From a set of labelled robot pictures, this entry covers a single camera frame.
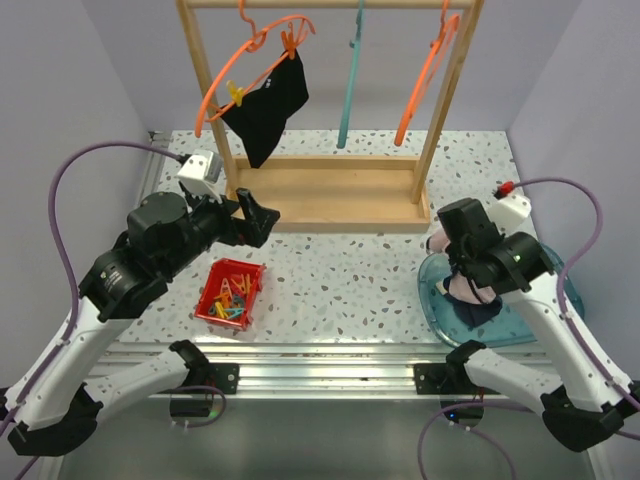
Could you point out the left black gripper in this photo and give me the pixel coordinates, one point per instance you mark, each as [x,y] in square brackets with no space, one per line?
[258,220]

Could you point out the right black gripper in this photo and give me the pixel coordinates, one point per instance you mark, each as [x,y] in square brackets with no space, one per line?
[451,250]

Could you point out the pink underwear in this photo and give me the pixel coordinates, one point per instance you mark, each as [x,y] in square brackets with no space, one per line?
[459,287]

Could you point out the navy underwear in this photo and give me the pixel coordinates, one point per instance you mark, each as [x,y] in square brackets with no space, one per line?
[471,315]

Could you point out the teal clip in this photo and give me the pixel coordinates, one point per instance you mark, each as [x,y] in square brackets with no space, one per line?
[229,313]

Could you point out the black underwear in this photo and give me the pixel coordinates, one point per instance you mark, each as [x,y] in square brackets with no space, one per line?
[261,119]

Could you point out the yellow clip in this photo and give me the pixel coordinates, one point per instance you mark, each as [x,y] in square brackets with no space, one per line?
[236,93]

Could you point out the orange hanger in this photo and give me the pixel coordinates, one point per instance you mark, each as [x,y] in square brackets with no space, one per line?
[449,25]
[209,111]

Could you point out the orange clip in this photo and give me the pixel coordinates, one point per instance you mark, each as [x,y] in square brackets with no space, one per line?
[289,43]

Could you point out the teal hanger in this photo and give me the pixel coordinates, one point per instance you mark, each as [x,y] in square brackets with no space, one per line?
[355,45]

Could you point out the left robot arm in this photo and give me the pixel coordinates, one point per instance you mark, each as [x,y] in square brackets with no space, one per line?
[56,407]

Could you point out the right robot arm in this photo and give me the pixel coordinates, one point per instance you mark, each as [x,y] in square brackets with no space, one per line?
[588,397]

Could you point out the wooden clothes rack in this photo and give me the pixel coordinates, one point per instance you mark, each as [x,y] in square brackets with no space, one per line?
[339,193]

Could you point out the blue transparent tray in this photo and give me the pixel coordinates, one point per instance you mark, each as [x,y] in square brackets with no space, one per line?
[507,328]

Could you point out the red bin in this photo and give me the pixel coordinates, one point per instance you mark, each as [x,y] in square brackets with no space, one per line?
[223,268]

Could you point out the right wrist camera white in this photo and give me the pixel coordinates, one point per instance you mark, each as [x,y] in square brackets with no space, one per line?
[510,209]

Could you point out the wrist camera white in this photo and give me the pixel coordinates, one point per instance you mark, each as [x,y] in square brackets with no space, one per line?
[200,172]
[510,209]

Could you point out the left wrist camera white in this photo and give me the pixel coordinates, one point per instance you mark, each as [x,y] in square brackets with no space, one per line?
[200,172]

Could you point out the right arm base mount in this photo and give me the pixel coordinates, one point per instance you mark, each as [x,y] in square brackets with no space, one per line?
[440,377]

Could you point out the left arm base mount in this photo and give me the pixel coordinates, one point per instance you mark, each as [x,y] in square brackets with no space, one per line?
[215,377]

